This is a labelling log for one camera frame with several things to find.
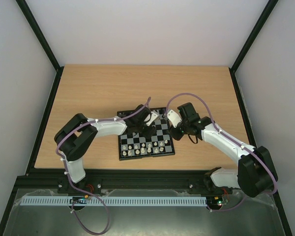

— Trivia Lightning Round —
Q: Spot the light blue slotted cable duct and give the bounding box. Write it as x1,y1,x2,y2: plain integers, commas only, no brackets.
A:
20,196,207,207

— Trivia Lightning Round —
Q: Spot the frame post black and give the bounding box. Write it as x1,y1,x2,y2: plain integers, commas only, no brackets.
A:
230,0,279,72
16,0,64,72

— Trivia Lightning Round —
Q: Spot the left frame post black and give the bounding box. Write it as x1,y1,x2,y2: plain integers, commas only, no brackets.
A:
16,0,64,72

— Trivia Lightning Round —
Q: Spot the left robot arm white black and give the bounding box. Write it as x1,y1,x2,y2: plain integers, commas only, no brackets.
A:
54,104,159,183

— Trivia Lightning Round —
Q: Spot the black magnetic chess board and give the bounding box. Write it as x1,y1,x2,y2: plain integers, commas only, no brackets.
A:
118,107,175,161

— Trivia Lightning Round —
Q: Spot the black aluminium frame rail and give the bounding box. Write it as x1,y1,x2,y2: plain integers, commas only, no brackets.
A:
14,169,232,196

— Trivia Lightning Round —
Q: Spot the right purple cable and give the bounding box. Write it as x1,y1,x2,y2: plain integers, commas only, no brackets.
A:
166,92,278,212

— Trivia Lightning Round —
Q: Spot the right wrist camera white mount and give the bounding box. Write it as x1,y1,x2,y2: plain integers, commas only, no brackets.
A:
166,109,182,128

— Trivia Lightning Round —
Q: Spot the right frame post black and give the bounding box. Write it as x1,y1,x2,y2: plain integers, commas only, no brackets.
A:
230,0,279,72

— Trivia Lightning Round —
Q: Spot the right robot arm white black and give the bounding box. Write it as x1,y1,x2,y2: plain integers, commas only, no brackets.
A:
165,102,278,197

